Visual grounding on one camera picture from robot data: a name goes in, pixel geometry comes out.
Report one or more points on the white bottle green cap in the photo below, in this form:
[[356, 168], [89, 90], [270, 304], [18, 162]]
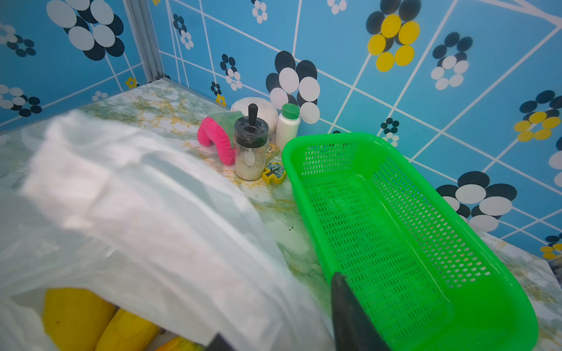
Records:
[[287, 125]]

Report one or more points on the green plastic basket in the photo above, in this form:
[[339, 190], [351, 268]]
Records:
[[423, 277]]

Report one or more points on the white round plush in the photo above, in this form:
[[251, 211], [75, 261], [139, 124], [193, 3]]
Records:
[[266, 110]]

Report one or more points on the white translucent plastic bag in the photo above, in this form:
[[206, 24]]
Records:
[[124, 213]]

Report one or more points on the small yellow tree toy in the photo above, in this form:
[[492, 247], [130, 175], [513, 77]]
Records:
[[274, 173]]

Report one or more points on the pink green plush toy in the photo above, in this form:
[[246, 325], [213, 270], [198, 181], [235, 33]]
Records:
[[218, 130]]

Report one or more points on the yellow banana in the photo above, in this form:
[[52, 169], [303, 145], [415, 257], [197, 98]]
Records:
[[76, 318]]

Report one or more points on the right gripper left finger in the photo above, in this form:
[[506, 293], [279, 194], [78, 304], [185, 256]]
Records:
[[218, 343]]

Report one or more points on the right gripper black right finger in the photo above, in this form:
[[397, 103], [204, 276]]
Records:
[[352, 327]]

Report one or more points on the clear jar black lid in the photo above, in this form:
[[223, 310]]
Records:
[[252, 140]]

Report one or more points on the left aluminium corner post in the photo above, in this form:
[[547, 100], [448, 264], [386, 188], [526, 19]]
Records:
[[143, 30]]

